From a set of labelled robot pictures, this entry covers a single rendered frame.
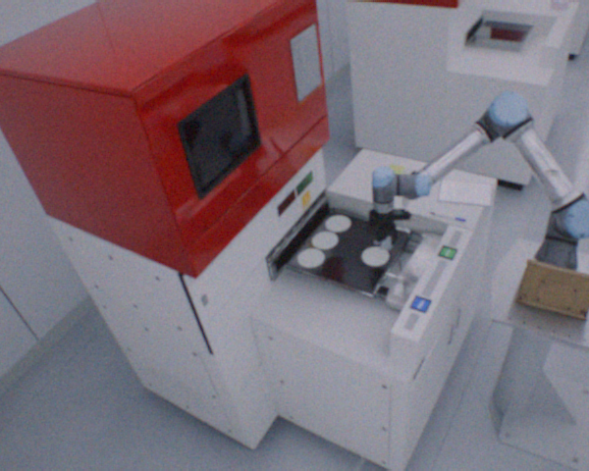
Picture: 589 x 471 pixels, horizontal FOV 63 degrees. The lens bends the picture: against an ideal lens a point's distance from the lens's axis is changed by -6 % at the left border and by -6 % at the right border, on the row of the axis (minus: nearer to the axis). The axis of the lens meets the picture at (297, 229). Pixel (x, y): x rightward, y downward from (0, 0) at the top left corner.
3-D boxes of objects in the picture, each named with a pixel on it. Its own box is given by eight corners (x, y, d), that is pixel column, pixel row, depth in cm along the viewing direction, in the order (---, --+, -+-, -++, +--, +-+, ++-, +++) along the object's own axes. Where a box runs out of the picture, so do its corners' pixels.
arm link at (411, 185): (428, 176, 175) (397, 176, 177) (430, 172, 164) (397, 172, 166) (428, 198, 175) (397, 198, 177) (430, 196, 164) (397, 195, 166)
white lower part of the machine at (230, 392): (148, 394, 260) (85, 290, 206) (239, 290, 309) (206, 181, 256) (257, 458, 227) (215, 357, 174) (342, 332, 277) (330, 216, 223)
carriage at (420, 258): (386, 305, 178) (386, 299, 176) (424, 240, 200) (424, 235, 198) (406, 313, 174) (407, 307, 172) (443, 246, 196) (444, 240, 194)
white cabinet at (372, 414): (280, 424, 239) (247, 317, 186) (368, 288, 297) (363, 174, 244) (403, 486, 210) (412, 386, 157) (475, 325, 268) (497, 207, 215)
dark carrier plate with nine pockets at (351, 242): (288, 264, 193) (288, 263, 193) (332, 211, 214) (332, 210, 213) (370, 293, 177) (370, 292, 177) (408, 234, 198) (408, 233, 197)
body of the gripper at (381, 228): (366, 233, 186) (365, 207, 178) (386, 224, 189) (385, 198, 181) (378, 244, 181) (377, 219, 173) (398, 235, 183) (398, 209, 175)
